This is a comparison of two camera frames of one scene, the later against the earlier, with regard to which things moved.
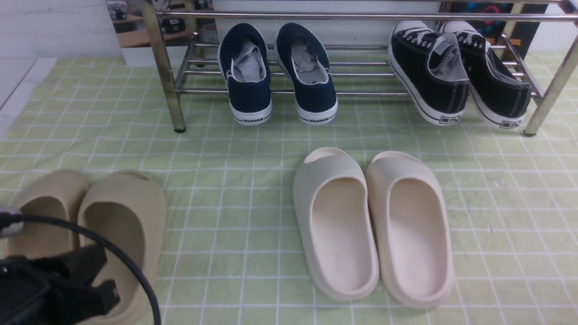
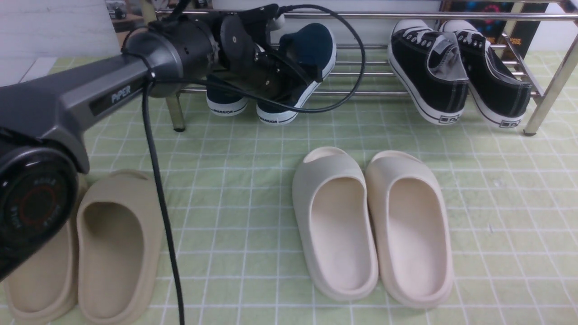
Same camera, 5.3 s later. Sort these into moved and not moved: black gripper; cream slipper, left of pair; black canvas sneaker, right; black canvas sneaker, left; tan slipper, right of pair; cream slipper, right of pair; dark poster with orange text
Moved: black gripper
Not moved: tan slipper, right of pair; black canvas sneaker, left; dark poster with orange text; black canvas sneaker, right; cream slipper, left of pair; cream slipper, right of pair
